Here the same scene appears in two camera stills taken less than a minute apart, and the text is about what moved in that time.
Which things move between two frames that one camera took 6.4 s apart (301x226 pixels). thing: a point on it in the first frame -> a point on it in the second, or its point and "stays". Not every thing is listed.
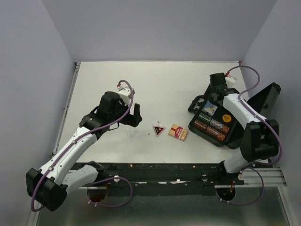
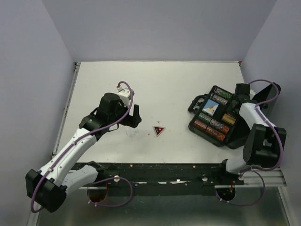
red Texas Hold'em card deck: (178, 132) -> (228, 118)
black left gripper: (133, 120) stays
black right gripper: (211, 91) -> (229, 108)
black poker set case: (210, 121) stays
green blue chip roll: (202, 116) stays
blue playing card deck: (209, 108) stays
